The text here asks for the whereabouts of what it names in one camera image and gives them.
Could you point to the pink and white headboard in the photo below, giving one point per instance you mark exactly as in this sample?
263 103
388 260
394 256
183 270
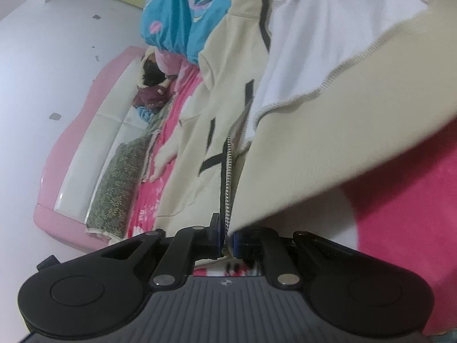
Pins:
89 150

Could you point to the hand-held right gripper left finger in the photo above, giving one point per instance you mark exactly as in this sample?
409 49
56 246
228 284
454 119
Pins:
215 243

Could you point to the cream zip jacket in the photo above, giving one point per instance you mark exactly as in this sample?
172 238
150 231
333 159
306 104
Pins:
321 132

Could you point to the blue and pink quilt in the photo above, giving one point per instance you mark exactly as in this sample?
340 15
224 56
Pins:
171 14

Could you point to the green floral pillow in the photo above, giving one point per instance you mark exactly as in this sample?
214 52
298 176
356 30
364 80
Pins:
117 185

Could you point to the checked pillow cloth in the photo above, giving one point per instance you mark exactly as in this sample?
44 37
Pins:
157 121

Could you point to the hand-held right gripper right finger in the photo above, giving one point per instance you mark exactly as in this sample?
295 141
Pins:
237 244

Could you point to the light blue cloth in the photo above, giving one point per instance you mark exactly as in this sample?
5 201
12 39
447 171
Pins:
144 114

